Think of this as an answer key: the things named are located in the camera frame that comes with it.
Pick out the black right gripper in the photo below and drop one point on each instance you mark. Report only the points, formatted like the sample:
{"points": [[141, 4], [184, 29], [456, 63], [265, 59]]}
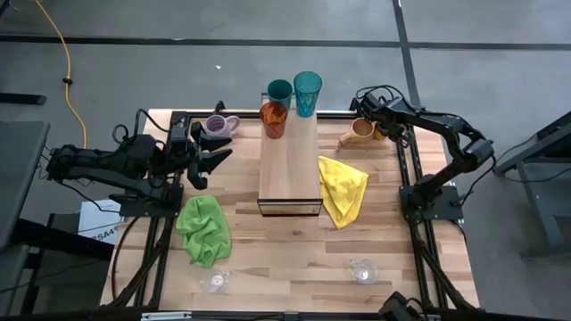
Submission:
{"points": [[377, 110]]}

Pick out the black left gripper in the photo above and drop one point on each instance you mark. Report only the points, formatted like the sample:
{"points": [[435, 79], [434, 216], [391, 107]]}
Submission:
{"points": [[180, 147]]}

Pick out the lilac ribbed ceramic mug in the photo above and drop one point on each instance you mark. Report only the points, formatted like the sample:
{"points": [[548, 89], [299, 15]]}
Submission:
{"points": [[216, 125]]}

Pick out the tan ceramic mug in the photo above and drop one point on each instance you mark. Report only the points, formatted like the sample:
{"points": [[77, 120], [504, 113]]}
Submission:
{"points": [[361, 131]]}

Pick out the red faceted plastic cup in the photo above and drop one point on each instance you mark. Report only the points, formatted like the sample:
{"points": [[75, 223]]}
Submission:
{"points": [[273, 118]]}

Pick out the dark teal cup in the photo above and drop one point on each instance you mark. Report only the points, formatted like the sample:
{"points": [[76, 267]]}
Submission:
{"points": [[279, 91]]}

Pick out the blue faceted plastic tumbler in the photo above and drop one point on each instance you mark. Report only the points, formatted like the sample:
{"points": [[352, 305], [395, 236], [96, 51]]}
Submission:
{"points": [[308, 91]]}

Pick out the clear glass mug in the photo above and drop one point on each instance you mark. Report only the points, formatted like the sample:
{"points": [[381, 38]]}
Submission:
{"points": [[216, 281], [365, 271]]}

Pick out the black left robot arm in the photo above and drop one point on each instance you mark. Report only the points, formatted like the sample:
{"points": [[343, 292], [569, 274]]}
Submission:
{"points": [[111, 162]]}

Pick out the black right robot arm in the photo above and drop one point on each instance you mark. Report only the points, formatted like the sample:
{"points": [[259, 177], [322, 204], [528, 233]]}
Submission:
{"points": [[446, 127]]}

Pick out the yellow microfibre cloth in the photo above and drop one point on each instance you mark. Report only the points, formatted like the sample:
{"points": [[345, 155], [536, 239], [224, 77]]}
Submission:
{"points": [[341, 187]]}

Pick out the green microfibre cloth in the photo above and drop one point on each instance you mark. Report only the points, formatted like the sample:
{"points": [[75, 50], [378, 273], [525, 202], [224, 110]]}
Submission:
{"points": [[203, 232]]}

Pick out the white printed box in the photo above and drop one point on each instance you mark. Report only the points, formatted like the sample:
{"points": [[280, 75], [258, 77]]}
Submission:
{"points": [[98, 223]]}

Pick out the black side table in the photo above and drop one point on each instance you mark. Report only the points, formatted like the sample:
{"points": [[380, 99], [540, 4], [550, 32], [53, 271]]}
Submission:
{"points": [[58, 241]]}

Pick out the grey desk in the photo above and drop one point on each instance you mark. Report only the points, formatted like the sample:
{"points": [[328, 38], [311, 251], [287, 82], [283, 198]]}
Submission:
{"points": [[20, 178]]}

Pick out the black flat floor bar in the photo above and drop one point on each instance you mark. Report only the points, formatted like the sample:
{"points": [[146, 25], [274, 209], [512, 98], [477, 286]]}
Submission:
{"points": [[22, 98]]}

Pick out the black aluminium rail frame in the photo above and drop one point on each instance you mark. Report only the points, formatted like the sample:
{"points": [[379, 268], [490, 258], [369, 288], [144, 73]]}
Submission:
{"points": [[401, 169]]}

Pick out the wooden shelf with black frame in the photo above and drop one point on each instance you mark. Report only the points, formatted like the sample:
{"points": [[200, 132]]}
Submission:
{"points": [[290, 156]]}

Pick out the black desk frame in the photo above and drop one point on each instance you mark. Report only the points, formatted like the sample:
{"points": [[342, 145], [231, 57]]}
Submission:
{"points": [[548, 136]]}

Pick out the silver metal bracket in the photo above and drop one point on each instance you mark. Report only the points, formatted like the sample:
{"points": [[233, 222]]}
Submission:
{"points": [[167, 316]]}

